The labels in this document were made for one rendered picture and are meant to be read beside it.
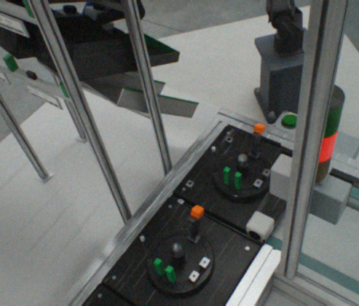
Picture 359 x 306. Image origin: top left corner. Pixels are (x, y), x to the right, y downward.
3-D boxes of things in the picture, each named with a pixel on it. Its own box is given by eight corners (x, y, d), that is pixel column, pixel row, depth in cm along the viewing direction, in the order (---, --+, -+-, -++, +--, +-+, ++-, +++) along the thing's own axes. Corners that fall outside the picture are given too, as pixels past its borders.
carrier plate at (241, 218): (226, 130, 115) (226, 124, 113) (312, 166, 104) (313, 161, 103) (173, 196, 104) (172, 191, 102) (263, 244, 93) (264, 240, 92)
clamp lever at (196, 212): (192, 232, 92) (196, 203, 88) (199, 236, 91) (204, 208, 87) (182, 241, 89) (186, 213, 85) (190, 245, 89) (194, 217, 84)
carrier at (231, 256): (169, 201, 103) (161, 169, 94) (261, 250, 93) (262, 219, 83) (103, 285, 92) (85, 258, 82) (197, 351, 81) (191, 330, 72)
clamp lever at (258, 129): (252, 150, 104) (258, 122, 100) (259, 153, 103) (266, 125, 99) (245, 156, 101) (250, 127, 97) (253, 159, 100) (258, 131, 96)
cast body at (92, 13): (101, 28, 109) (104, 0, 105) (113, 35, 107) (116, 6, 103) (73, 32, 103) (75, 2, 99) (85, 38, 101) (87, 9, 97)
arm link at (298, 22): (301, 20, 113) (304, -2, 109) (301, 41, 108) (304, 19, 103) (275, 20, 115) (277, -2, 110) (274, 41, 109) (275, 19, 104)
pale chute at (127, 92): (158, 97, 121) (164, 81, 120) (191, 118, 114) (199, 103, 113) (79, 81, 98) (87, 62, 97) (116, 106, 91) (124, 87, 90)
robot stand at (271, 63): (298, 81, 136) (305, 26, 121) (317, 114, 127) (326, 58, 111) (253, 92, 136) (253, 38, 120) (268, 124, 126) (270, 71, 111)
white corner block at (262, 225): (255, 218, 97) (255, 209, 94) (274, 228, 95) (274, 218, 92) (245, 235, 95) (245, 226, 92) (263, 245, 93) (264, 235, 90)
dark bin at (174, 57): (140, 41, 105) (144, 9, 101) (178, 62, 98) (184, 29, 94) (33, 56, 86) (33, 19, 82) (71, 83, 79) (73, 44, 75)
